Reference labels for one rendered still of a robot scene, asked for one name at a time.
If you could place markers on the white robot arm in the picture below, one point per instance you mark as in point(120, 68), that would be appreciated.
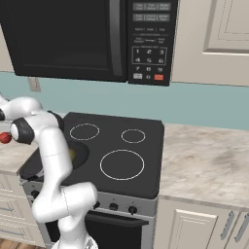
point(53, 155)

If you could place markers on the black frying pan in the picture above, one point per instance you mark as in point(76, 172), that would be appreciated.
point(81, 154)

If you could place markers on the black hob with oven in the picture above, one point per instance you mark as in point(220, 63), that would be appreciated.
point(129, 175)

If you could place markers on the black hob knob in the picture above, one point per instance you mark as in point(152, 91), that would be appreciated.
point(35, 194)
point(132, 209)
point(113, 206)
point(97, 205)

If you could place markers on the black microwave oven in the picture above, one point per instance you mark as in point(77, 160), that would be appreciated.
point(64, 35)

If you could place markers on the red vegetable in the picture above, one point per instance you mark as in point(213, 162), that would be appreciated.
point(4, 137)

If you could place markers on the beige base cupboard door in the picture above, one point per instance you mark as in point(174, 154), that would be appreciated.
point(191, 227)
point(238, 233)

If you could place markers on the beige drawer front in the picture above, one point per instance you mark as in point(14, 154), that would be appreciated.
point(9, 184)
point(13, 207)
point(16, 231)

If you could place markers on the beige wall socket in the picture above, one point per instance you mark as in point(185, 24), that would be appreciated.
point(34, 84)

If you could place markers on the beige wall cupboard door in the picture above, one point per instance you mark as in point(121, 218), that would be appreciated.
point(207, 42)

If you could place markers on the beige wall cupboard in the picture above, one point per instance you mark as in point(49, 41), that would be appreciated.
point(5, 55)

